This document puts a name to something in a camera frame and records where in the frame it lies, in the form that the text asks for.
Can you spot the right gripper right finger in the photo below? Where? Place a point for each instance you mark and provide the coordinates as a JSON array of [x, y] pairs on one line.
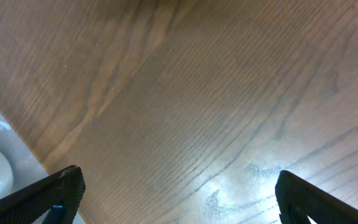
[[301, 202]]

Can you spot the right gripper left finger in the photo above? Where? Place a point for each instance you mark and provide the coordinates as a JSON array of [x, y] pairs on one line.
[[58, 196]]

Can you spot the clear plastic container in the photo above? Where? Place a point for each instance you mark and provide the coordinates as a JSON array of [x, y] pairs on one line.
[[25, 167]]

